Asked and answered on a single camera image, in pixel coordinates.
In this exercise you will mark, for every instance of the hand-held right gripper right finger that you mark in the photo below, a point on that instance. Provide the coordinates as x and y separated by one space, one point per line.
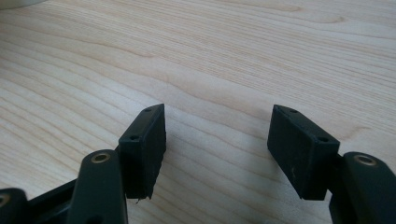
303 155

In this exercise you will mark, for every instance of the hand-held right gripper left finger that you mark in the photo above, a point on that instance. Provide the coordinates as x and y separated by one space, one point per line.
141 155

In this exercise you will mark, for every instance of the white square plastic container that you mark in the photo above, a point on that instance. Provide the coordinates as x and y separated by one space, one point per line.
12 2

